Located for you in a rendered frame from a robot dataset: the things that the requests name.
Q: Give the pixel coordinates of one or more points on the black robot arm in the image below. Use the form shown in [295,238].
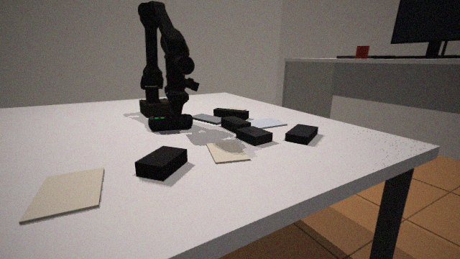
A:
[177,60]

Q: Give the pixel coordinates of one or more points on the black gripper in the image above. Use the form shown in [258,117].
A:
[175,94]

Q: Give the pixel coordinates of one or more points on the beige flat square plate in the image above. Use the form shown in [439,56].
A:
[65,193]

